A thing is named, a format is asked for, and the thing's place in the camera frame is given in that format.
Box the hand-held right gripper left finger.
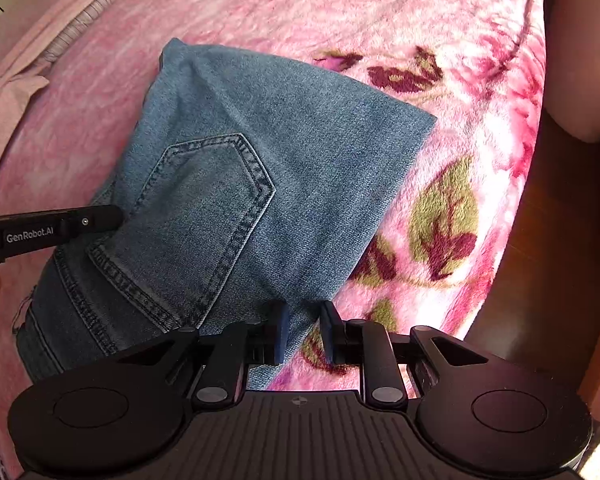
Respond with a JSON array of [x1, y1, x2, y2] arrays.
[[115, 300, 291, 408]]

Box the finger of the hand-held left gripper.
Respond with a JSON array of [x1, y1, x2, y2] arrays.
[[65, 204, 126, 237]]

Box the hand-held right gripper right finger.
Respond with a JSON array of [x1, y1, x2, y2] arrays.
[[319, 300, 491, 408]]

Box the blue denim jeans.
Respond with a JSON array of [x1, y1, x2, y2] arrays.
[[15, 37, 438, 392]]

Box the pink quilted cloth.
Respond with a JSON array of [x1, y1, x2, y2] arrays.
[[0, 0, 131, 106]]

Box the white ruffled pillow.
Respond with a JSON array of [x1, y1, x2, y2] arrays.
[[42, 0, 148, 63]]

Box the pink floral blanket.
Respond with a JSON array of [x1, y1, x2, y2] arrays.
[[0, 0, 548, 480]]

